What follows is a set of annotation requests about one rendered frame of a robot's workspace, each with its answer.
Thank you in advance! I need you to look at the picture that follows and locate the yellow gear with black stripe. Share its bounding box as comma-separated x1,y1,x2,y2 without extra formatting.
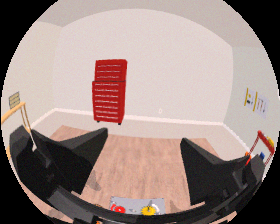
141,206,156,216

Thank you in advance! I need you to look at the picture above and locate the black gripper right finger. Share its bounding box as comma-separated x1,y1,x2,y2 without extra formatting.
180,138,250,206

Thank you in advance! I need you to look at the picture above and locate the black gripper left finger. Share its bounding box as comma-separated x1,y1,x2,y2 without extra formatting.
30,127,107,194

